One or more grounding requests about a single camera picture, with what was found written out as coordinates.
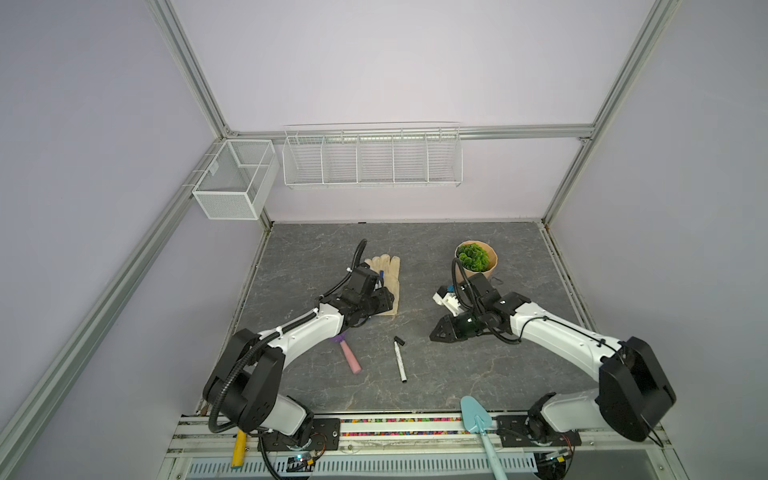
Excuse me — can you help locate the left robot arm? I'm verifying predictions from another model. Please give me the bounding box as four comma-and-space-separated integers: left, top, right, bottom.
203, 263, 394, 443

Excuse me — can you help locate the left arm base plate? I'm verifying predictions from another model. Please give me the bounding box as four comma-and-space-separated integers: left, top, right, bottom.
261, 417, 341, 452

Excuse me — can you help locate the beige fabric glove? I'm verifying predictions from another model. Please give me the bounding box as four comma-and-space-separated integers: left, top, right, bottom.
365, 254, 401, 316

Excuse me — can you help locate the tan pot with green plant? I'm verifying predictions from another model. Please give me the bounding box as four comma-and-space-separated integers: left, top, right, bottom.
454, 240, 499, 280

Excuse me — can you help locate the white wire shelf basket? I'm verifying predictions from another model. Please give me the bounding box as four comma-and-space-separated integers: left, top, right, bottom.
282, 124, 464, 188

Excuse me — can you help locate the yellow handled tool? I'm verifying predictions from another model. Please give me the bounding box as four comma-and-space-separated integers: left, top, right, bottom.
231, 430, 248, 470

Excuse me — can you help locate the light blue shovel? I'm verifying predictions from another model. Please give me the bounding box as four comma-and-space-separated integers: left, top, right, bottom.
460, 396, 507, 480

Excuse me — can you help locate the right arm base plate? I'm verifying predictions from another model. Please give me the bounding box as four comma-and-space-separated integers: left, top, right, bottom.
495, 415, 582, 448

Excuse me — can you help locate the white mesh box basket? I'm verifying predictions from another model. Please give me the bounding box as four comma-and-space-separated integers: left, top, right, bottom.
193, 139, 280, 220

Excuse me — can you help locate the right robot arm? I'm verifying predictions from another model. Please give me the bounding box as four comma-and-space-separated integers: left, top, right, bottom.
430, 274, 677, 445

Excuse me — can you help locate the white marker pen six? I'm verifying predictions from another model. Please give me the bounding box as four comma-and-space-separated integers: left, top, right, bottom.
394, 341, 408, 383

